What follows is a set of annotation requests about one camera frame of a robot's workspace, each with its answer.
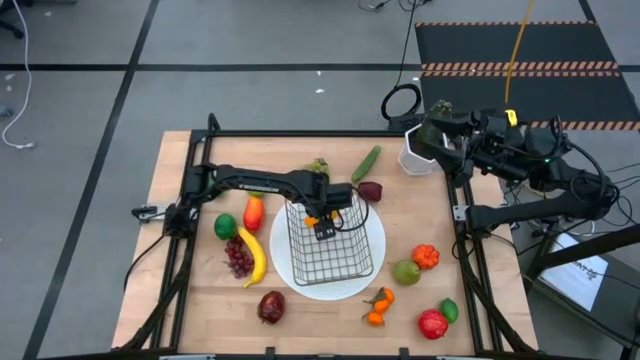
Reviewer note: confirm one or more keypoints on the green cucumber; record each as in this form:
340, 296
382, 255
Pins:
366, 163

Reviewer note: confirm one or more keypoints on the yellow orange mango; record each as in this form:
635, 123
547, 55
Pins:
311, 221

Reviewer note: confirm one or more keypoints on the yellow banana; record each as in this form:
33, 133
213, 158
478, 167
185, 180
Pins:
257, 255

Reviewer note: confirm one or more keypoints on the dark red apple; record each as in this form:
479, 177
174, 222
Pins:
371, 191
271, 307

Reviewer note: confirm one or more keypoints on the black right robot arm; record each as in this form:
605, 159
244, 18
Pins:
550, 207

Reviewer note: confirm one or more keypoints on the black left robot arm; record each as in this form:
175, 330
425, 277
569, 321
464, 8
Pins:
260, 180

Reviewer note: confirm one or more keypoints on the green grape bunch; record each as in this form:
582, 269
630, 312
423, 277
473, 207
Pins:
319, 166

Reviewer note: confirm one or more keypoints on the black metal table frame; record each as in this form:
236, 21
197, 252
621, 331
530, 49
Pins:
320, 133

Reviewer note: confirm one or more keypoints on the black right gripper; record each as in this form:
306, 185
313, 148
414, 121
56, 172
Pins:
482, 142

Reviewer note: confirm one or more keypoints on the black office chair base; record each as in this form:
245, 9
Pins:
12, 29

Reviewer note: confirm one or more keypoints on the black hazard striped floor mat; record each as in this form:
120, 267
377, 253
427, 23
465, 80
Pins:
460, 45

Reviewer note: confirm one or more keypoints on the white plant pot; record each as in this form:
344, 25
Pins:
412, 157

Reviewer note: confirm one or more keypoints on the red orange mango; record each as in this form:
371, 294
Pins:
253, 215

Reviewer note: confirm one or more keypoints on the grey side cart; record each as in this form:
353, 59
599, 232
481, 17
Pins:
615, 300

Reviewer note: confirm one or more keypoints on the dark green round fruit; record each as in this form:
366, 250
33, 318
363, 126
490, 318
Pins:
225, 226

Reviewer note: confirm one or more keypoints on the orange bell pepper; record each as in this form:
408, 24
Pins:
425, 256

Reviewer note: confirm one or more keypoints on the tangerine sprig with leaves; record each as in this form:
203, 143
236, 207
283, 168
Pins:
381, 306

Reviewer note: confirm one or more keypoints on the purple grape bunch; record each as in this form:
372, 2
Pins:
239, 260

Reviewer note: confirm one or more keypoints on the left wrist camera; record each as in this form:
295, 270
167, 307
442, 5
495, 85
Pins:
325, 231

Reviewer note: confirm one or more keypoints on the white round woven placemat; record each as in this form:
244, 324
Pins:
325, 292

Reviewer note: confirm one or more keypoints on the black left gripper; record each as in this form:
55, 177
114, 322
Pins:
337, 196

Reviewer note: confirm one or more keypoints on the small green pear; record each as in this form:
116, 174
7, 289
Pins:
406, 272

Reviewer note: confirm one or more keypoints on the bright red apple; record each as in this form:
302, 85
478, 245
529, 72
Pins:
432, 324

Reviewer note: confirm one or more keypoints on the white paper sheet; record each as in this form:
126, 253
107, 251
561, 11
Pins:
575, 280

